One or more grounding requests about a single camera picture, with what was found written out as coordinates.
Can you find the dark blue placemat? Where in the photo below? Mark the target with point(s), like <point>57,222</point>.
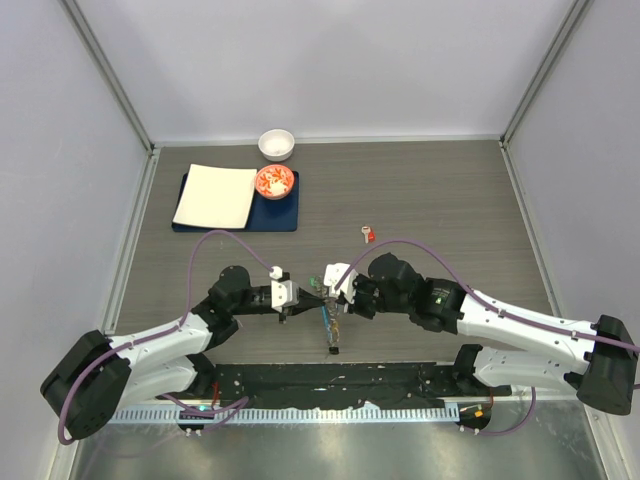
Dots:
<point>265,215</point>

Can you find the red tagged key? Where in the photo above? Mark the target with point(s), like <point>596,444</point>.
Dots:
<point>368,234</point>

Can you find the red patterned bowl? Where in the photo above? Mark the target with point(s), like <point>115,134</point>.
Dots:
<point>274,182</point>

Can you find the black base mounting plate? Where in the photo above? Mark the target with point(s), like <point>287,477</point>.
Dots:
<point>339,386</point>

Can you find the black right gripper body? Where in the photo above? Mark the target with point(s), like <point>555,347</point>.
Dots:
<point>343,300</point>

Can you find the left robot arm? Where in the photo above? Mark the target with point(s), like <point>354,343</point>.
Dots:
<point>101,375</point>

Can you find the white ceramic bowl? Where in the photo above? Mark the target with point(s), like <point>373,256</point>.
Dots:
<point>276,145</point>

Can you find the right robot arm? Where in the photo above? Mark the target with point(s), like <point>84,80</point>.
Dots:
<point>595,361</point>

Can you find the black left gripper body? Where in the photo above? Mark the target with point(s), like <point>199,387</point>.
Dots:
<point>286,311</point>

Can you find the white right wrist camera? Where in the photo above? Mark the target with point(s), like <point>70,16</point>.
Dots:
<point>339,280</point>

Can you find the white square plate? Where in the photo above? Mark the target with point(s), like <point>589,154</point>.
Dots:
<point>215,197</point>

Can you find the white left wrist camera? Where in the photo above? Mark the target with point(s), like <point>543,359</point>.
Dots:
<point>284,292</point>

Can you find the white slotted cable duct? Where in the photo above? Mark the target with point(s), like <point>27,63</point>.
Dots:
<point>369,413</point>

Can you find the steel key organizer blue handle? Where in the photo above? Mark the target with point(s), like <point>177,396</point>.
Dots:
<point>329,310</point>

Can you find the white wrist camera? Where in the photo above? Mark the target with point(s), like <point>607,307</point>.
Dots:
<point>284,292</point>
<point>339,280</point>

